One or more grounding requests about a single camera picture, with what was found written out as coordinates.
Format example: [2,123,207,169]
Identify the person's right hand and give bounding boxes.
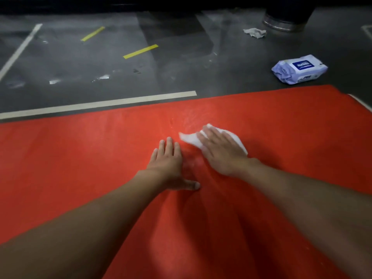
[196,126,261,178]

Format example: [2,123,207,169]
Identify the person's left hand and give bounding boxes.
[145,136,201,191]

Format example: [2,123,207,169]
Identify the white wet wipe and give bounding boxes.
[243,28,267,39]
[179,123,249,156]

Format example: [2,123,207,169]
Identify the red mat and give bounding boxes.
[0,85,372,279]

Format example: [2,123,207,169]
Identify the pale blue wipes pack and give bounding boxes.
[271,54,329,85]

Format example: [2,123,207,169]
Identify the person's right forearm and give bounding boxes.
[241,159,372,279]

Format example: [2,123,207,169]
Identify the person's left forearm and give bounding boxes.
[0,170,167,279]

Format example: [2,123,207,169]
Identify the yellow tape strip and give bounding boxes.
[80,26,106,43]
[123,44,160,60]

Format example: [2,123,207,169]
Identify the white fluffy padding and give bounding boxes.
[348,93,372,113]

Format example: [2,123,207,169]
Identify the black round base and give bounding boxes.
[263,2,317,33]

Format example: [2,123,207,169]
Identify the black gym machine frame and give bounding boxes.
[0,0,372,15]

